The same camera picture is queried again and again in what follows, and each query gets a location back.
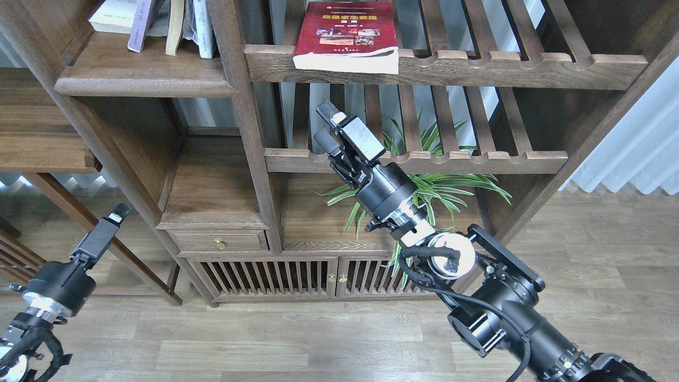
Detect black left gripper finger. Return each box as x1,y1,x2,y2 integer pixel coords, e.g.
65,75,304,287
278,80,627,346
108,202,132,223

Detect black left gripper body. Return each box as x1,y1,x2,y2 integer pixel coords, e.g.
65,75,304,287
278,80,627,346
24,218,122,318

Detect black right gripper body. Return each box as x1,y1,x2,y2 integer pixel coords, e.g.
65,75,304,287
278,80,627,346
328,117,417,223

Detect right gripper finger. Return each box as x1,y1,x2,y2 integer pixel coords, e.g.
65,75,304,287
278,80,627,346
316,101,349,130
314,130,340,157

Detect red cover book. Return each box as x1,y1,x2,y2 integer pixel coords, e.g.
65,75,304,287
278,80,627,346
292,2,399,75

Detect white lavender book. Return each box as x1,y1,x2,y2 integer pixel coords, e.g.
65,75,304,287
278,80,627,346
127,1,160,53

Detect yellow green book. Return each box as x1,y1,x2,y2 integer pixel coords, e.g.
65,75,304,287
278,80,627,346
88,1,170,37

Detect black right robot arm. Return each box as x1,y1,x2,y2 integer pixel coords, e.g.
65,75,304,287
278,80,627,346
314,101,651,381

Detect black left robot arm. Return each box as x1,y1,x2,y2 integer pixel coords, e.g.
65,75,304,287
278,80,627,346
1,203,131,381

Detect green spider plant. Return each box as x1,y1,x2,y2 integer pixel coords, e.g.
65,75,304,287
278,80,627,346
326,137,511,287

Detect brass drawer knob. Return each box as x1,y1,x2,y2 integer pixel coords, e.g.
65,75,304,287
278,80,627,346
214,238,226,250

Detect dark wooden bookshelf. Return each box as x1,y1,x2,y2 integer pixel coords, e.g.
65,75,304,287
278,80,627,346
2,1,677,305

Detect tan upright book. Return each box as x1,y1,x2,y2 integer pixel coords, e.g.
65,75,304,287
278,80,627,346
164,0,185,56

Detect white curtain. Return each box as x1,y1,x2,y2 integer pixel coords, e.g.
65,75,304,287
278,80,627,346
557,53,679,197

